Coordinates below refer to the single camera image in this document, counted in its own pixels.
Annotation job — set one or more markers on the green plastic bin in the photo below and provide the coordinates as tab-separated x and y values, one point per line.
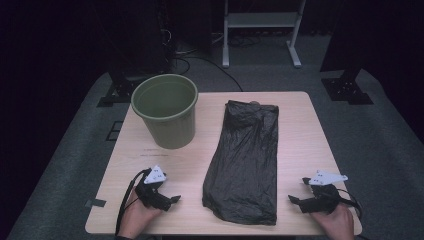
170	128

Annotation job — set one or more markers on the black garbage bag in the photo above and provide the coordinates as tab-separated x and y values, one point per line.
243	160

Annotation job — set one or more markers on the black stand base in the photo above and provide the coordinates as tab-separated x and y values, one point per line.
346	90
116	93

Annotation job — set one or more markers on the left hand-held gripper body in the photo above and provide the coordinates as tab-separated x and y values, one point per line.
151	196

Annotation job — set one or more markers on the dark equipment cabinet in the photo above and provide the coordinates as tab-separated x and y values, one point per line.
143	36

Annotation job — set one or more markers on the grey tape strip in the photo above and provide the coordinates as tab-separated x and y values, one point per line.
96	202

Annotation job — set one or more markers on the person's left hand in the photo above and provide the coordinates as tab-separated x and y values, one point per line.
135	220

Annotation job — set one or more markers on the white metal stand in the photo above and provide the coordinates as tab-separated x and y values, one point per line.
261	19

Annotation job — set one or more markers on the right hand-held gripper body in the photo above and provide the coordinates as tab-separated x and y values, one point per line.
321	200

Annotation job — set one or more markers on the person's right hand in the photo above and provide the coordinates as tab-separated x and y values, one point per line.
338	225

